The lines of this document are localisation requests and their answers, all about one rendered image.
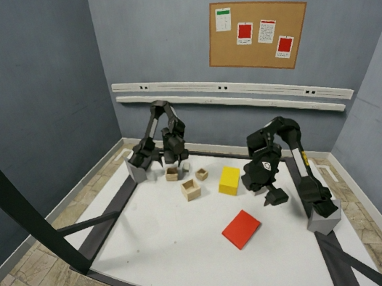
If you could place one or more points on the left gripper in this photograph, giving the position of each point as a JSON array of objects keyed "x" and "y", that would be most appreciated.
[{"x": 155, "y": 155}]

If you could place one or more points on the white open box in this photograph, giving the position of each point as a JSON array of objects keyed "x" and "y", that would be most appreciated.
[{"x": 263, "y": 189}]

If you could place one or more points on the yellow foam block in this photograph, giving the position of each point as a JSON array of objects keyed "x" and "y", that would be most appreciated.
[{"x": 229, "y": 181}]

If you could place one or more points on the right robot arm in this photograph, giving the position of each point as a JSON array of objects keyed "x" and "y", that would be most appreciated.
[{"x": 263, "y": 164}]

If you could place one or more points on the red flat rectangular block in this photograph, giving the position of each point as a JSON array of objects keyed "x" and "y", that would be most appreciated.
[{"x": 240, "y": 229}]

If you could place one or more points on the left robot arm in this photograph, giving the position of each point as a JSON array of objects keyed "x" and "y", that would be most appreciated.
[{"x": 172, "y": 137}]

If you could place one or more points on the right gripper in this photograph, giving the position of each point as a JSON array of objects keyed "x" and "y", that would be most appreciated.
[{"x": 275, "y": 196}]

